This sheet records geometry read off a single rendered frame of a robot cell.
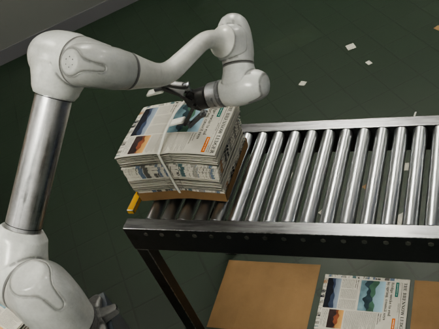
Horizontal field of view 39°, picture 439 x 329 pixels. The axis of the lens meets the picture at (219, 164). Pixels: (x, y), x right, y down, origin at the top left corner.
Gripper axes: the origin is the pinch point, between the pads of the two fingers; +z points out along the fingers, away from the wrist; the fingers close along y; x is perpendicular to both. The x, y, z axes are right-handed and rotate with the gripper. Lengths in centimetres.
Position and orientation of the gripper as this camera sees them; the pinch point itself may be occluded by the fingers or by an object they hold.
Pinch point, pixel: (161, 108)
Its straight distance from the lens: 218.2
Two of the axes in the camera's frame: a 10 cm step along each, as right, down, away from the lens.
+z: -8.4, 1.4, 5.2
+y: 4.6, 7.0, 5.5
